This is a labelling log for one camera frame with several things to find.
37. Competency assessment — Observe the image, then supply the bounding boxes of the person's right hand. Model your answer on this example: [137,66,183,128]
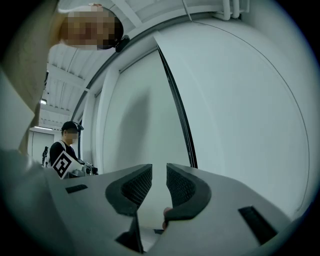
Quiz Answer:
[162,207,173,230]

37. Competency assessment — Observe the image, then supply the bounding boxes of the person's beige shirt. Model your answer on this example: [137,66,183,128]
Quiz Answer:
[0,0,63,156]

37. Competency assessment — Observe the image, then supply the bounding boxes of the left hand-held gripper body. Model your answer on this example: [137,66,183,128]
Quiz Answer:
[51,149,99,180]

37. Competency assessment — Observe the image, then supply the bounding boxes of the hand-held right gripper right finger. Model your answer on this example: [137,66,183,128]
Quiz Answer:
[147,163,292,256]

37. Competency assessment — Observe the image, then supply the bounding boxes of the grey roller blind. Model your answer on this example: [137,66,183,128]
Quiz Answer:
[102,47,193,176]

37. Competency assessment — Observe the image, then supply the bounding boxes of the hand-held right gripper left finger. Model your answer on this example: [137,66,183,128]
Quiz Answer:
[53,163,153,256]

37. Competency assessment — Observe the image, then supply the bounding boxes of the thin grey wall cable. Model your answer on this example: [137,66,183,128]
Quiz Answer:
[181,0,312,213]

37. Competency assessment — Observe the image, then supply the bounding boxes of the person's head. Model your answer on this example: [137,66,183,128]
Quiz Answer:
[58,2,125,51]

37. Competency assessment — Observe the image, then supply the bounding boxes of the black head camera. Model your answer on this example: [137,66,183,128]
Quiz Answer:
[114,34,131,53]

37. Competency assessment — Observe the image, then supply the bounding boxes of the white ceiling pipes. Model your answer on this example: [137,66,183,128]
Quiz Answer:
[221,0,251,21]

